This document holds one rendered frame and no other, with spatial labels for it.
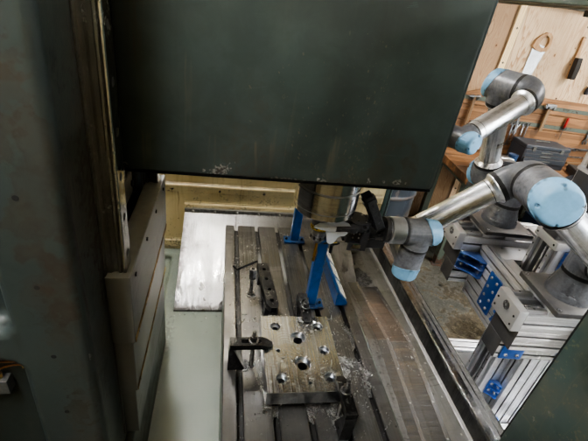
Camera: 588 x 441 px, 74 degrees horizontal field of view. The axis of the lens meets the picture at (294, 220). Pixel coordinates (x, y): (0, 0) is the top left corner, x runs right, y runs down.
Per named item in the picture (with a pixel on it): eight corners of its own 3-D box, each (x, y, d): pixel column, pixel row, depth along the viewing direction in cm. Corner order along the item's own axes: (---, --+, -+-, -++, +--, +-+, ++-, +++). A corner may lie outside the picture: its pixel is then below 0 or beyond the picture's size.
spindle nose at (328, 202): (287, 192, 105) (294, 150, 99) (344, 194, 109) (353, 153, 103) (299, 223, 92) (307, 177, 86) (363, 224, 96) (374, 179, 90)
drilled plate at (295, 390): (324, 326, 137) (326, 316, 135) (344, 402, 113) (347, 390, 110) (258, 326, 133) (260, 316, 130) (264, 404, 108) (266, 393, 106)
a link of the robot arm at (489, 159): (488, 199, 177) (515, 80, 143) (461, 185, 188) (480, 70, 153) (507, 188, 181) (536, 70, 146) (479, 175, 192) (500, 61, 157)
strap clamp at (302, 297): (302, 315, 146) (308, 283, 139) (307, 342, 135) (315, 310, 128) (293, 315, 146) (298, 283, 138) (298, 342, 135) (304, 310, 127)
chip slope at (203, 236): (338, 253, 236) (346, 215, 223) (373, 344, 177) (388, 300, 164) (185, 248, 219) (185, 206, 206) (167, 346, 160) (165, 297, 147)
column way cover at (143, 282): (169, 305, 141) (165, 174, 115) (144, 435, 101) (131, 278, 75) (155, 305, 140) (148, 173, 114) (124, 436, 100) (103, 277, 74)
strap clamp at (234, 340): (269, 360, 126) (274, 327, 119) (269, 369, 124) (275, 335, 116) (227, 361, 124) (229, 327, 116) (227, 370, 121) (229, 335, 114)
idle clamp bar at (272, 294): (266, 275, 164) (268, 262, 161) (278, 321, 142) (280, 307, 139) (254, 275, 163) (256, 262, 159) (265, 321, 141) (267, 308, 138)
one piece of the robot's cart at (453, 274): (506, 274, 200) (514, 259, 196) (516, 286, 191) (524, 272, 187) (439, 268, 196) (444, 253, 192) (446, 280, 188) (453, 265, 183)
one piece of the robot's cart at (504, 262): (513, 293, 194) (537, 248, 180) (558, 352, 163) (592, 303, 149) (461, 289, 191) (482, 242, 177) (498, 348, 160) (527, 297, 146)
